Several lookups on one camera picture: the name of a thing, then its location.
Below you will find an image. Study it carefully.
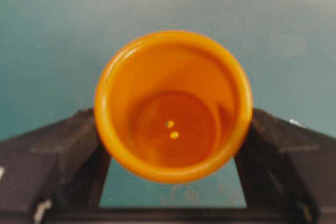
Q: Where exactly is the orange plastic cup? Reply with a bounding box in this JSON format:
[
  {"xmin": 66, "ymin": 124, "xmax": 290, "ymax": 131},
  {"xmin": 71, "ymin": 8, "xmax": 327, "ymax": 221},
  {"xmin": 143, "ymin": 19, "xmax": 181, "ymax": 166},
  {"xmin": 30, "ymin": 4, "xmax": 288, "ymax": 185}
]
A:
[{"xmin": 93, "ymin": 30, "xmax": 253, "ymax": 183}]

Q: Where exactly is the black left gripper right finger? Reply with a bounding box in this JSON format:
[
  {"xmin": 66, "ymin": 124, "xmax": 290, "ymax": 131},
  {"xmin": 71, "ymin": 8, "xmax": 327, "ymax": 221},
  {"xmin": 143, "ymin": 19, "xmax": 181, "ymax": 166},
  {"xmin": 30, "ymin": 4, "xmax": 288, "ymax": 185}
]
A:
[{"xmin": 235, "ymin": 109, "xmax": 335, "ymax": 223}]

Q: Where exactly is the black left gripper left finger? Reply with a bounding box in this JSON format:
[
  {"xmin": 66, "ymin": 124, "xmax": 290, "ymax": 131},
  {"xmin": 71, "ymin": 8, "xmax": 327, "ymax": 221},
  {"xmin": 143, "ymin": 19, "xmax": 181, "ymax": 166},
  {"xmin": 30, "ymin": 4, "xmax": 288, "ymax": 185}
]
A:
[{"xmin": 1, "ymin": 109, "xmax": 110, "ymax": 223}]

